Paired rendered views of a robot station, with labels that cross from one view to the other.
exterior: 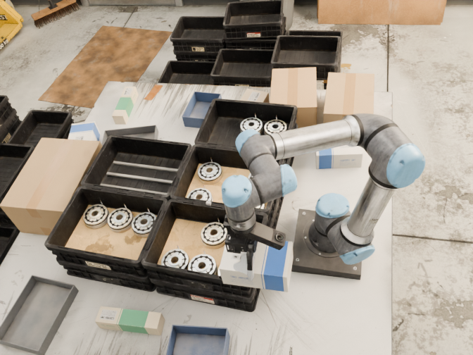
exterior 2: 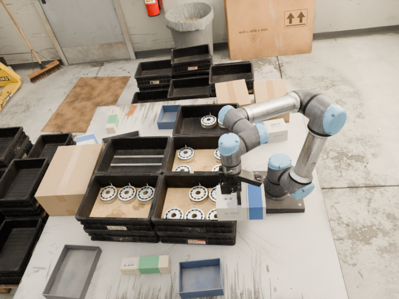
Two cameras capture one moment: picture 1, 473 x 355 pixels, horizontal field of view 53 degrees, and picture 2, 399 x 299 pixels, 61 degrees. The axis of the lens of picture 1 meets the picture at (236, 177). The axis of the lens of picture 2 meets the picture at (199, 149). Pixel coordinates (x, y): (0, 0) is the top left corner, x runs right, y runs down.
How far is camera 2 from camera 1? 26 cm
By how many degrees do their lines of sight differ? 8
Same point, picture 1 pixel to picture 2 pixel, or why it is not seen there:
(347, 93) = (269, 92)
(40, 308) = (74, 267)
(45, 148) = (62, 153)
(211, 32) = (161, 70)
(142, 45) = (111, 86)
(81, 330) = (108, 279)
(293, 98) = (233, 99)
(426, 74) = (308, 83)
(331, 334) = (293, 252)
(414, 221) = (322, 178)
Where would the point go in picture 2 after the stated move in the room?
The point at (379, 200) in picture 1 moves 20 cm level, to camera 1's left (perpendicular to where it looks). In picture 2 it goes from (317, 147) to (275, 161)
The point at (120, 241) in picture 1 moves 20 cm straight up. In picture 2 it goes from (129, 209) to (118, 186)
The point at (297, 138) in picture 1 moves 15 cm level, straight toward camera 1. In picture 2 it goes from (260, 108) to (269, 132)
